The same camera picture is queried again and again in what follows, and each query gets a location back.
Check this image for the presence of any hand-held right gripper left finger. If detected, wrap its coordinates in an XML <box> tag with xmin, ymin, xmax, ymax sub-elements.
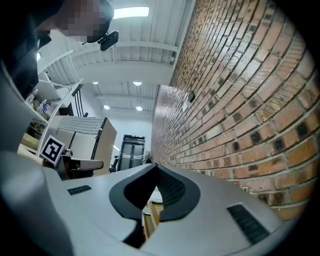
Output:
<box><xmin>41</xmin><ymin>162</ymin><xmax>158</xmax><ymax>256</ymax></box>

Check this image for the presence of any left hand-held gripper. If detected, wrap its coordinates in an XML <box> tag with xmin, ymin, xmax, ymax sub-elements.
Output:
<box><xmin>39</xmin><ymin>134</ymin><xmax>105</xmax><ymax>181</ymax></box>

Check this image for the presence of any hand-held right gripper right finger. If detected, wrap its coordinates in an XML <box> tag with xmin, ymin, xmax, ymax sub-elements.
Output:
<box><xmin>139</xmin><ymin>162</ymin><xmax>288</xmax><ymax>256</ymax></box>

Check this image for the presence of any person's left forearm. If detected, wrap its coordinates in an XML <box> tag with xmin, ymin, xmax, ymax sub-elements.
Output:
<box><xmin>0</xmin><ymin>59</ymin><xmax>74</xmax><ymax>256</ymax></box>

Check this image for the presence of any beige folding partition screen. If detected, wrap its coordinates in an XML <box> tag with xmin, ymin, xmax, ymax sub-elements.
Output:
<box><xmin>47</xmin><ymin>115</ymin><xmax>118</xmax><ymax>178</ymax></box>

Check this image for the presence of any black double door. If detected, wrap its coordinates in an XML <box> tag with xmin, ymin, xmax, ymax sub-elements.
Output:
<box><xmin>116</xmin><ymin>134</ymin><xmax>146</xmax><ymax>173</ymax></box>

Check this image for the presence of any wooden shoe rack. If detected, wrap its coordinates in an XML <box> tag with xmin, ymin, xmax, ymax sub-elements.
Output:
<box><xmin>142</xmin><ymin>199</ymin><xmax>165</xmax><ymax>238</ymax></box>

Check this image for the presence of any clear plastic water bottle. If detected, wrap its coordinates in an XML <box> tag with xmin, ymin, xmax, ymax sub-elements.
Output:
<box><xmin>26</xmin><ymin>88</ymin><xmax>39</xmax><ymax>105</ymax></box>
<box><xmin>36</xmin><ymin>99</ymin><xmax>48</xmax><ymax>115</ymax></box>

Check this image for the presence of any white metal shelf rack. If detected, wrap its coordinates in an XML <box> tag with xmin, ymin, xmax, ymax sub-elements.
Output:
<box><xmin>23</xmin><ymin>49</ymin><xmax>85</xmax><ymax>153</ymax></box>

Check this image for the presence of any person's black shirt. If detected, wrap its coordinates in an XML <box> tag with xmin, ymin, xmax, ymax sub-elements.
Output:
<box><xmin>0</xmin><ymin>0</ymin><xmax>53</xmax><ymax>100</ymax></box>

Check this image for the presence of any person's head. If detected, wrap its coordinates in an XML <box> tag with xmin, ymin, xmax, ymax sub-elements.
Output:
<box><xmin>36</xmin><ymin>0</ymin><xmax>115</xmax><ymax>44</ymax></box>

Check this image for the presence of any rectangular ceiling light panel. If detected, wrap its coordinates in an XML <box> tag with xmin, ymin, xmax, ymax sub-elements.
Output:
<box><xmin>112</xmin><ymin>6</ymin><xmax>150</xmax><ymax>20</ymax></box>

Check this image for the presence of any black head-worn camera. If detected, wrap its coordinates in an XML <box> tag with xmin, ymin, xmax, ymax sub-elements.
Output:
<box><xmin>96</xmin><ymin>29</ymin><xmax>120</xmax><ymax>52</ymax></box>

